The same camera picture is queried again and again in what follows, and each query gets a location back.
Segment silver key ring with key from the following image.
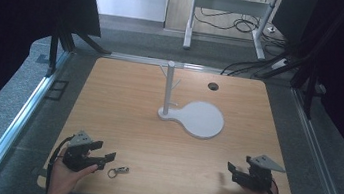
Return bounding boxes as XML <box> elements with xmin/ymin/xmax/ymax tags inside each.
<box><xmin>106</xmin><ymin>163</ymin><xmax>130</xmax><ymax>182</ymax></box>

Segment black cables on floor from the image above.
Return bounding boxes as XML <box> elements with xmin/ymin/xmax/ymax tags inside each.
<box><xmin>186</xmin><ymin>5</ymin><xmax>294</xmax><ymax>84</ymax></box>

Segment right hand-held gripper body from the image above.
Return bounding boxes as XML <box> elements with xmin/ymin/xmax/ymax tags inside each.
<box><xmin>231</xmin><ymin>151</ymin><xmax>288</xmax><ymax>194</ymax></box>

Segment person's left hand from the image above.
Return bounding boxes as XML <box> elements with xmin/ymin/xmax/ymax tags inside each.
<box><xmin>46</xmin><ymin>146</ymin><xmax>101</xmax><ymax>194</ymax></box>

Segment white metal desk frame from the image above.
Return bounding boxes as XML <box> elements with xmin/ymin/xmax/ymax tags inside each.
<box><xmin>181</xmin><ymin>0</ymin><xmax>282</xmax><ymax>63</ymax></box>

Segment white stand with pegs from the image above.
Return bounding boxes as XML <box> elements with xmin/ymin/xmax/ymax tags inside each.
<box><xmin>150</xmin><ymin>58</ymin><xmax>233</xmax><ymax>143</ymax></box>

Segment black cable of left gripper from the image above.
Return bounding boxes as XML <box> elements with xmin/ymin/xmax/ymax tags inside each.
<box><xmin>43</xmin><ymin>132</ymin><xmax>75</xmax><ymax>194</ymax></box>

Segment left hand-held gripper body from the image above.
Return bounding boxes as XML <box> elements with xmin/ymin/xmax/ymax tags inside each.
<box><xmin>60</xmin><ymin>128</ymin><xmax>111</xmax><ymax>177</ymax></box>

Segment round cable hole in table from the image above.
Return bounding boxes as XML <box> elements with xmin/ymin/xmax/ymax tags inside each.
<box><xmin>206</xmin><ymin>81</ymin><xmax>220</xmax><ymax>92</ymax></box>

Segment black metal stand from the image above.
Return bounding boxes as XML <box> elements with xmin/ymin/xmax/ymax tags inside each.
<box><xmin>44</xmin><ymin>15</ymin><xmax>117</xmax><ymax>85</ymax></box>
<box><xmin>285</xmin><ymin>57</ymin><xmax>321</xmax><ymax>121</ymax></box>

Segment white power strip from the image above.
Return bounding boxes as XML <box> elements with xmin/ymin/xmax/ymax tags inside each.
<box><xmin>270</xmin><ymin>56</ymin><xmax>290</xmax><ymax>72</ymax></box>

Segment aluminium floor rail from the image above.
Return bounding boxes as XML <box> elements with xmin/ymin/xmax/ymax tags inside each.
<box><xmin>276</xmin><ymin>86</ymin><xmax>344</xmax><ymax>194</ymax></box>
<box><xmin>0</xmin><ymin>42</ymin><xmax>73</xmax><ymax>194</ymax></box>

